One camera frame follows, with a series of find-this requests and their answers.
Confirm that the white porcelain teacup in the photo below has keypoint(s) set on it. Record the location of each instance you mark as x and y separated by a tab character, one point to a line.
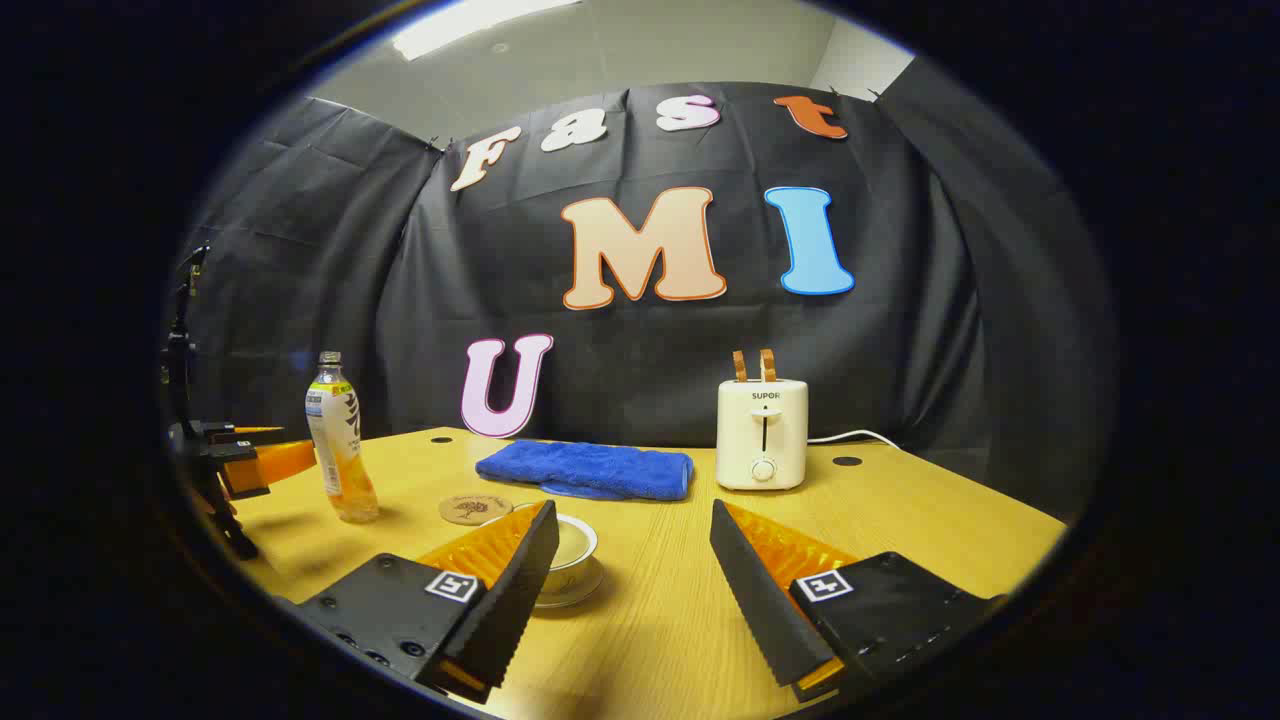
585	575

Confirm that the black backdrop cloth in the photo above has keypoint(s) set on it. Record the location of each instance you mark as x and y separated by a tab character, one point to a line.
640	360

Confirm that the blue folded towel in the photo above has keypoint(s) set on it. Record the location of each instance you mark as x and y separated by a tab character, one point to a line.
590	468

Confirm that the cream toaster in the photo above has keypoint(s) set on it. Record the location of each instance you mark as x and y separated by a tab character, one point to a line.
762	440

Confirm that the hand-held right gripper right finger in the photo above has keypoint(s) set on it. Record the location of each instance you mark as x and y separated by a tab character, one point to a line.
760	600

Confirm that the round cork coaster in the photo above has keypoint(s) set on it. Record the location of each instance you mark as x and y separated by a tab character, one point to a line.
472	510

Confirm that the toast slice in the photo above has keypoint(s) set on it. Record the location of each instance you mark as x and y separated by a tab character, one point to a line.
768	365
739	366

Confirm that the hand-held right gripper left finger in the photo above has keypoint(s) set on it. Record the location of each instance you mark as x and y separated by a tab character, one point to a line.
510	600

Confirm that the clear plastic water bottle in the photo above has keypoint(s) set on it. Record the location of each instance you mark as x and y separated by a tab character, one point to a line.
340	450

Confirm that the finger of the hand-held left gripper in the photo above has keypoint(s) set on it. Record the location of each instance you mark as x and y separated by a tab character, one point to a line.
260	468
245	435

